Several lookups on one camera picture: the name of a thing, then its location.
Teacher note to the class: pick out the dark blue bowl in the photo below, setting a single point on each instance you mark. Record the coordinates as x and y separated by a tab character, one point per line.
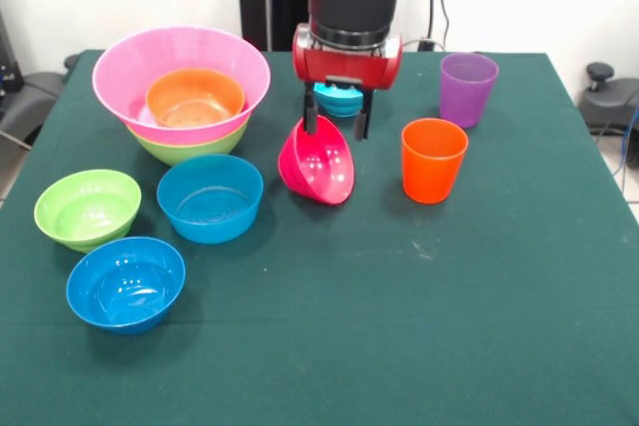
125	286

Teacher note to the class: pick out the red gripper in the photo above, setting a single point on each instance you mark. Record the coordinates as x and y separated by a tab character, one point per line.
344	67

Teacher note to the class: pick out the large pink bowl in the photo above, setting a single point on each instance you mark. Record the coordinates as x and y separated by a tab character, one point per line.
130	67

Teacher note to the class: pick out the black equipment with knob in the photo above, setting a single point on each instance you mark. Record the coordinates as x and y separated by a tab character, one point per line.
606	102

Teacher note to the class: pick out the dark green tablecloth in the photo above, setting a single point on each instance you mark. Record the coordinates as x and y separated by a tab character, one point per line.
449	271

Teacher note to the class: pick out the large green bowl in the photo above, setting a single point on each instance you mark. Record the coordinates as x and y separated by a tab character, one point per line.
199	149

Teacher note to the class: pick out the small light blue footed bowl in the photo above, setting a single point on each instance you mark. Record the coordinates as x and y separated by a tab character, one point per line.
337	102

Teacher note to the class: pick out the small green bowl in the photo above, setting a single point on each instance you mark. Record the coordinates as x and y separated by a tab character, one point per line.
85	206

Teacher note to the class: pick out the wide light blue bowl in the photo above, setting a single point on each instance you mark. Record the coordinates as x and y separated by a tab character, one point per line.
209	201

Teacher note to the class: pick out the orange cup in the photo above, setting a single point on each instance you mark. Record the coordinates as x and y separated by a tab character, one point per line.
433	164

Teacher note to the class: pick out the orange bowl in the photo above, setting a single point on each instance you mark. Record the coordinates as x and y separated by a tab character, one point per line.
194	92

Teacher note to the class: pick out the purple cup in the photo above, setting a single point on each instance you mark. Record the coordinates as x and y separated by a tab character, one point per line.
466	94

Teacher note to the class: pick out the black round knob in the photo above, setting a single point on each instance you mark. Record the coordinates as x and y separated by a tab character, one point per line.
71	62

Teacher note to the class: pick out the black and grey equipment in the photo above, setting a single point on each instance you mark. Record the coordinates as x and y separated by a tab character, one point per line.
30	97

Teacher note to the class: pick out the small red bowl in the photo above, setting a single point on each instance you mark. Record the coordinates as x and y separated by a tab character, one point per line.
324	166

